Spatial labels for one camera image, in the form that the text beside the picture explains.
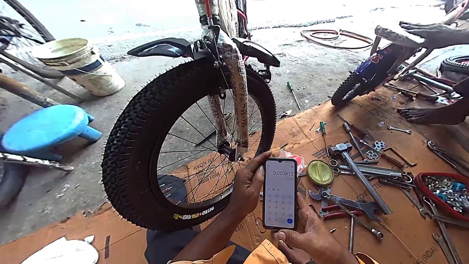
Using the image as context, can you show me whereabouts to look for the black hex key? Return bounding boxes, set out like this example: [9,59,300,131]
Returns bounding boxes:
[383,147,418,168]

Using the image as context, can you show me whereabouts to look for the open-ended steel spanner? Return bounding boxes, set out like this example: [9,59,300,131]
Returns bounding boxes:
[432,232,456,264]

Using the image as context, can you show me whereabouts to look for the pile of chrome spanners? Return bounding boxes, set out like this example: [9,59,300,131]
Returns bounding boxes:
[329,159,415,185]

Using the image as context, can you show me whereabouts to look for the perforated multi-hole spanner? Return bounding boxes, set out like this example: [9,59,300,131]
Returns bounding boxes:
[364,140,387,161]

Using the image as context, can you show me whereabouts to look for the black bicycle tyre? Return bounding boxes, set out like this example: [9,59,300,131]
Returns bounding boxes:
[438,55,469,83]

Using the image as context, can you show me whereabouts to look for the reddish-brown-handled screwdriver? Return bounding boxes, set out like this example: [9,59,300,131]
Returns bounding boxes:
[359,139,406,169]

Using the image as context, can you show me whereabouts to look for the dark brown-handled screwdriver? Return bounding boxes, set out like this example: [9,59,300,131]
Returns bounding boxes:
[337,112,376,142]

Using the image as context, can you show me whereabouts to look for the steel hammer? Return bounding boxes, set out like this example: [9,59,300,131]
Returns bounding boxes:
[329,143,393,215]

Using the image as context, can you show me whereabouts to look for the person's body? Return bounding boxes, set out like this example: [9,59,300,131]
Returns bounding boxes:
[243,239,291,264]

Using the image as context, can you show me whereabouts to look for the person's right hand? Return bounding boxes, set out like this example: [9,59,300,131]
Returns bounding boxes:
[277,194,343,264]

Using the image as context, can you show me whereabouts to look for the dark steel pliers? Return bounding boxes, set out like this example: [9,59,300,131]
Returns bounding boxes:
[426,140,463,174]

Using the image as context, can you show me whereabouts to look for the small double-ended spanner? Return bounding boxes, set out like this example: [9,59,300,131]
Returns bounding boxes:
[387,125,413,135]

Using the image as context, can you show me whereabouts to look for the flat steel cone spanner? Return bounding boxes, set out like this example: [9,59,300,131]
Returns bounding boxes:
[309,186,332,218]

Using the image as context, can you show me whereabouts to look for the long ring spanner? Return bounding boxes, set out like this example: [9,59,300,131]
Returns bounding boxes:
[423,196,464,264]

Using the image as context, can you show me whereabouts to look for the white plastic bucket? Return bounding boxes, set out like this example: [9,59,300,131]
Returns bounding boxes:
[32,38,126,97]

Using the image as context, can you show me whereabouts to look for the red-handled pliers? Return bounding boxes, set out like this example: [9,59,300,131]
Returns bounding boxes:
[318,204,365,221]

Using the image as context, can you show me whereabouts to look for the peeling white stick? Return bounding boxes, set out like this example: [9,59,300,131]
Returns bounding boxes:
[0,152,75,172]

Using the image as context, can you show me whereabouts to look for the black metal rod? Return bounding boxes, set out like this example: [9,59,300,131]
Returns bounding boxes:
[195,128,218,148]

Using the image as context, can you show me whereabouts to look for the white cloth bundle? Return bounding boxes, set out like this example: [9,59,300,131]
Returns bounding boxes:
[21,235,100,264]

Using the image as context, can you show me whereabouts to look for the grey rubber tyre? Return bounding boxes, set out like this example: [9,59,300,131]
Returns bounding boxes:
[0,151,28,208]

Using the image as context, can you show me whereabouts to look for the long steel socket wrench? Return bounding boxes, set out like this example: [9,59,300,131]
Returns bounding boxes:
[326,195,384,241]

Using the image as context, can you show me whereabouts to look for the long green-handled screwdriver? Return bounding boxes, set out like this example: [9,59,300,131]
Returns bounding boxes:
[287,81,302,111]

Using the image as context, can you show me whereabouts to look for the black smartphone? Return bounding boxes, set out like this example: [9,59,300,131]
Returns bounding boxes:
[263,158,298,231]

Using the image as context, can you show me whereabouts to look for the parked bicycle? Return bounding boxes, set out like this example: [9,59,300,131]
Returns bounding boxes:
[0,0,56,46]

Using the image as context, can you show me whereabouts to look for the bicycle with thick black tyre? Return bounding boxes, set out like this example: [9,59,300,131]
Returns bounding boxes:
[101,0,281,232]

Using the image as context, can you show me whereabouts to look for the person's left hand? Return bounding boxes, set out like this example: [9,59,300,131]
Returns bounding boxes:
[230,151,272,221]

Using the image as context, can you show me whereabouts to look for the coiled hose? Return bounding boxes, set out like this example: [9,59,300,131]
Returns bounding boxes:
[300,29,374,50]

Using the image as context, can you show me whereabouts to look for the yellow-green round tin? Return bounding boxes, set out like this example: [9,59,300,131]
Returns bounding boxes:
[307,159,335,186]

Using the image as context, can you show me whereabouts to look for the worn wooden stool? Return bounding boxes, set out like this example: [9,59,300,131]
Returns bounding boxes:
[370,24,435,79]

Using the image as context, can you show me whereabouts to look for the person's legs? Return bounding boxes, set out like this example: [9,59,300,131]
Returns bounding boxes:
[144,174,312,264]

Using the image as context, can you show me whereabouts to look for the pink and clear plastic bag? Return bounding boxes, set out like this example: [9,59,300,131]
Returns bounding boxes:
[281,150,307,176]

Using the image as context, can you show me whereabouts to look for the pile of nuts and bolts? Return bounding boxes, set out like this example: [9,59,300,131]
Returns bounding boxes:
[422,175,469,214]

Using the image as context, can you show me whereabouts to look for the brown cardboard sheet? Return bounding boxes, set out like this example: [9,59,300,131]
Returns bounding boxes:
[0,82,469,264]

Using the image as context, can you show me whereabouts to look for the person's left forearm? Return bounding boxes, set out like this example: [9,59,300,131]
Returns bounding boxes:
[171,210,247,264]

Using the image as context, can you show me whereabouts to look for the person's right forearm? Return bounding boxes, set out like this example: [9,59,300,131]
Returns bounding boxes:
[316,240,380,264]

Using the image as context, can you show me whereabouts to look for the red bowl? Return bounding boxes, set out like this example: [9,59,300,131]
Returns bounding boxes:
[414,172,469,223]

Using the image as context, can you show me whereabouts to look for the blue plastic stool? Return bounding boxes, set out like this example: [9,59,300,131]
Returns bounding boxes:
[1,104,103,162]

